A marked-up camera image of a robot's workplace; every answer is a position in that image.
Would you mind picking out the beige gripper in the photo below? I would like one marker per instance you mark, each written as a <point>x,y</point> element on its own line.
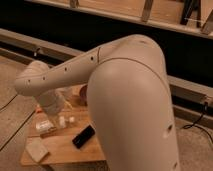
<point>51,102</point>

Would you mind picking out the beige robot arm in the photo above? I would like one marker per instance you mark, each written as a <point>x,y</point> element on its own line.
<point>128,97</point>

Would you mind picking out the translucent plastic cup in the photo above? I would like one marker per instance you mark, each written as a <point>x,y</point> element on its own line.
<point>65,95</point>

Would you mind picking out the orange carrot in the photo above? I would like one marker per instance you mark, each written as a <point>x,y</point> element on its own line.
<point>38,109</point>

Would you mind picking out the clear plastic bottle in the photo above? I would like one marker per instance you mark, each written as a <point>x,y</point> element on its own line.
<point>46,126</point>

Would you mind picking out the dark red bowl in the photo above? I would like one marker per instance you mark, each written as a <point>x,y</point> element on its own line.
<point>83,94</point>

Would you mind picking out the wooden table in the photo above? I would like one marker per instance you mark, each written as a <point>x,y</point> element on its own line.
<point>59,142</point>

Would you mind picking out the black rectangular box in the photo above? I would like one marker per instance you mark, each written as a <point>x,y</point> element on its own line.
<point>83,136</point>

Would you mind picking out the beige sponge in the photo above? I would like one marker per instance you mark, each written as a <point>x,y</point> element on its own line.
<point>37,150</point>

